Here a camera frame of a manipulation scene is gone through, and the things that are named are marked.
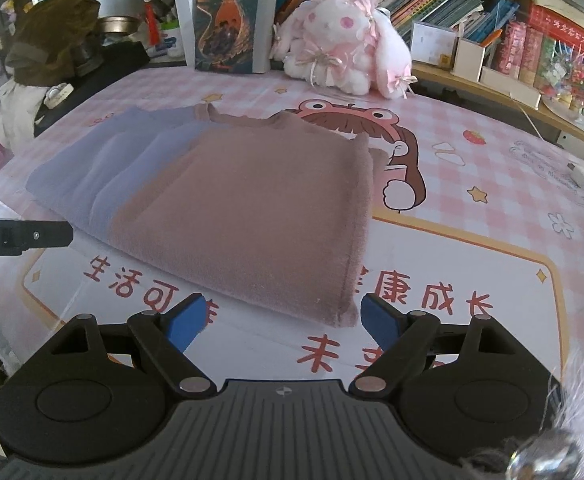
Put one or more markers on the Harry Potter book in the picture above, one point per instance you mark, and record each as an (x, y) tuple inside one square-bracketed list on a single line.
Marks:
[(233, 36)]

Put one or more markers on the pink and lilac sweater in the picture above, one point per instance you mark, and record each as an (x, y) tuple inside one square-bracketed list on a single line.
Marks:
[(274, 212)]

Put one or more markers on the pink checked cartoon tablecloth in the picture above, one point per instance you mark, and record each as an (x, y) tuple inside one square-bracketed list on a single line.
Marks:
[(500, 232)]

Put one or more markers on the brown jacket on chair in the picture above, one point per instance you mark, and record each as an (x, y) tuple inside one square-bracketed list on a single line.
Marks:
[(41, 50)]

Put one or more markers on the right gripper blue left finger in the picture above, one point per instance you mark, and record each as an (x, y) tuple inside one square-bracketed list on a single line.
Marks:
[(161, 340)]

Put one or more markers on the white paper desk box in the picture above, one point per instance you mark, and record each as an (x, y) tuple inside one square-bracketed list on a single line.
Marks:
[(469, 60)]

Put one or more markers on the pink white plush bunny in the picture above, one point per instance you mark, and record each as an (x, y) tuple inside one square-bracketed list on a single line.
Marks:
[(346, 45)]

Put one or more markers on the white cloth on chair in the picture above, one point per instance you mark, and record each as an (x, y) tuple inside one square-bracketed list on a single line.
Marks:
[(19, 105)]

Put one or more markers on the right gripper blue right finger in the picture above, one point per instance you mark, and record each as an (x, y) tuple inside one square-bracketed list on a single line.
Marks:
[(405, 340)]

